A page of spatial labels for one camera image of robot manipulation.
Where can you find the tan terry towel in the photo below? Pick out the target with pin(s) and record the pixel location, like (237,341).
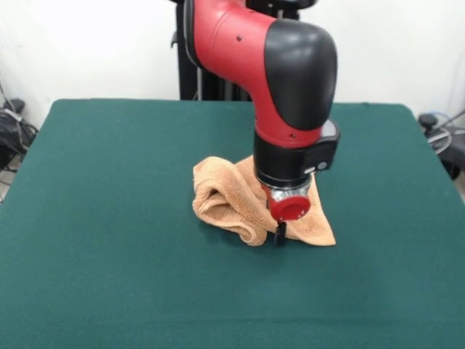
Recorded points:
(225,196)

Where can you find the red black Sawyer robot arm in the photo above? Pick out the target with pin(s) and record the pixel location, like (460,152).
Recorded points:
(261,72)

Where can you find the dark green table cloth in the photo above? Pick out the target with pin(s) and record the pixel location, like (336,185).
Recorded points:
(109,272)

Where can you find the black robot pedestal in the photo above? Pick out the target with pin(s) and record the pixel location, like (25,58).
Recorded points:
(189,72)

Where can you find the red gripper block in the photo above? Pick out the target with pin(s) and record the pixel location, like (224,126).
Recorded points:
(290,209)

